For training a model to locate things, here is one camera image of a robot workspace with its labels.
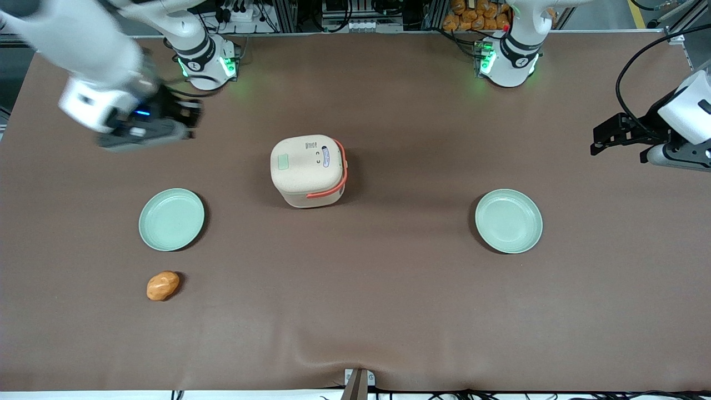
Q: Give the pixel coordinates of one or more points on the grey power strip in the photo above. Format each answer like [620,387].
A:
[364,25]

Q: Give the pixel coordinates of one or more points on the pale green round plate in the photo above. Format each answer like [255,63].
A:
[508,221]
[171,219]

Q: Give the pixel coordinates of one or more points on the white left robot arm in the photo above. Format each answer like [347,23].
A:
[508,55]

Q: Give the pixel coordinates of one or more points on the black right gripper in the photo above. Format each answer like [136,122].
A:
[165,104]

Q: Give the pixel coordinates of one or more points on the orange-brown bread roll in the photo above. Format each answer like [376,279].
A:
[163,285]

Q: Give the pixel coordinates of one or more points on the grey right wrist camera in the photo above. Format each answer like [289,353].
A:
[144,138]

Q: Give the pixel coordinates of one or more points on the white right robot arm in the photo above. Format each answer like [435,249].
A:
[89,50]

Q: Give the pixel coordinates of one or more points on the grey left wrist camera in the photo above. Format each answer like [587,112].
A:
[680,158]

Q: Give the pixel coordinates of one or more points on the brown table mat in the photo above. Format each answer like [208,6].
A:
[389,311]

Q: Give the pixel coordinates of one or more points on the white power strip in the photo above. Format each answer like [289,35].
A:
[239,14]

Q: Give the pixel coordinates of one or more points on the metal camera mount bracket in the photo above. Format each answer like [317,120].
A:
[357,384]

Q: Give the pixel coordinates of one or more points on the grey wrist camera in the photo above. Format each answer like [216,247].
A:
[144,138]
[680,158]

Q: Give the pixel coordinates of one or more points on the bag of orange bread rolls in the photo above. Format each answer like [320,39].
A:
[475,16]

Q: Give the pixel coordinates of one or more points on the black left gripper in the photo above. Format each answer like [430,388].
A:
[646,123]

